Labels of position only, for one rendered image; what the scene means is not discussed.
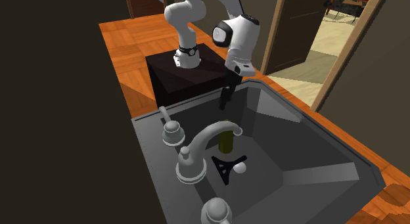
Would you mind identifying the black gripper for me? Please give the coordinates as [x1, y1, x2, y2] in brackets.
[218, 69, 242, 111]

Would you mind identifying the olive green bottle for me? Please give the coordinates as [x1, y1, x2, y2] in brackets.
[217, 120, 234, 154]

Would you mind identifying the dark robot stand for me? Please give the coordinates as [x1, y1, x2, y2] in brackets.
[145, 43, 230, 108]

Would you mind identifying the grey curved faucet spout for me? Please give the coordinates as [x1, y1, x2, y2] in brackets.
[175, 121, 244, 185]

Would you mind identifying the black triangular trivet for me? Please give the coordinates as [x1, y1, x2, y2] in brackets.
[211, 155, 248, 186]

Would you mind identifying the grey sink basin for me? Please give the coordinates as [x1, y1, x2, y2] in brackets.
[131, 78, 387, 224]

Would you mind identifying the dark brown door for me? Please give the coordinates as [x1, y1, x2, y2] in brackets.
[265, 0, 334, 76]

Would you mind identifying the wooden table with chairs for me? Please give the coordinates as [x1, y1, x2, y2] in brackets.
[323, 0, 375, 23]

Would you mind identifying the grey faucet handle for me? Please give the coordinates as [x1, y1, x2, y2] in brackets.
[200, 197, 233, 224]
[159, 106, 186, 147]

